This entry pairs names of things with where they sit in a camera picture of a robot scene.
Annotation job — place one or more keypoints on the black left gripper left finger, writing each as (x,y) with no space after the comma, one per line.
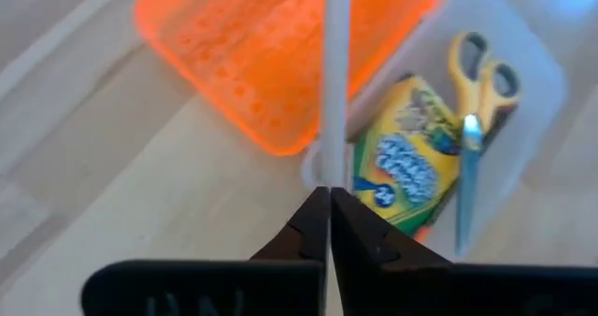
(210,288)

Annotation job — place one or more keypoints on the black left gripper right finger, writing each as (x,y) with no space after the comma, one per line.
(467,290)

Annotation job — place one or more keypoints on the yellow green crayon box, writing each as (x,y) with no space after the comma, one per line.
(406,166)

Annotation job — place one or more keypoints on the white pencil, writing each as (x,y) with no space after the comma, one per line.
(336,73)

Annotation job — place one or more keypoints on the clear plastic pencil box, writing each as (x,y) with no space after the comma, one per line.
(532,87)

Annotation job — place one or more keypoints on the orange plastic box lid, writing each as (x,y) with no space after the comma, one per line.
(243,49)

